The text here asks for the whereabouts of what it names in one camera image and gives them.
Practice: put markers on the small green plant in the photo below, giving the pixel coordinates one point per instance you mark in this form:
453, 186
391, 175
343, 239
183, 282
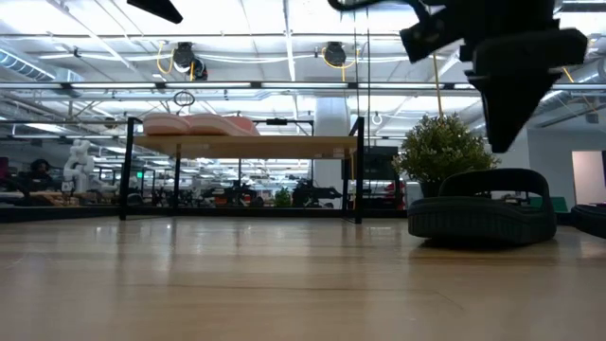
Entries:
282, 198

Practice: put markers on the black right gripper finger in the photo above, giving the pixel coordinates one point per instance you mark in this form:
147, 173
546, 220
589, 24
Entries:
511, 95

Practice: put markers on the green box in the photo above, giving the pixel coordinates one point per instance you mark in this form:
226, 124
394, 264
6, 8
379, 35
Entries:
561, 204

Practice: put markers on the white building column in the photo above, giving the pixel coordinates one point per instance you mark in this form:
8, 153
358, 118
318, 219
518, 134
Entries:
331, 118

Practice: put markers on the black background robot arm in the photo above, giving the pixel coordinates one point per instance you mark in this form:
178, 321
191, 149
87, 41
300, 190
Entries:
312, 194

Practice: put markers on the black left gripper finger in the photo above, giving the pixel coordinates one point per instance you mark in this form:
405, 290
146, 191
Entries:
158, 8

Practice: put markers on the white humanoid robot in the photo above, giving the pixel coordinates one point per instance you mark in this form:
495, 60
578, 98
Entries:
79, 166

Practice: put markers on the black equipment box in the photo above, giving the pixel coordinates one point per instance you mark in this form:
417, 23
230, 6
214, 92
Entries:
379, 163

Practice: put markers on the artificial potted plant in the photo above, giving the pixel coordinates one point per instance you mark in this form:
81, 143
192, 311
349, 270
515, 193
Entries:
440, 147

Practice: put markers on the black aluminium table frame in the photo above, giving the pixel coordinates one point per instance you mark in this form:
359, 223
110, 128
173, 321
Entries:
71, 213

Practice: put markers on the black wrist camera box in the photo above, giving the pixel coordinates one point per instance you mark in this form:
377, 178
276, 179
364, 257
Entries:
433, 40

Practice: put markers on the person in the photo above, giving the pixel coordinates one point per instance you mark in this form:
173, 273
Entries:
40, 170

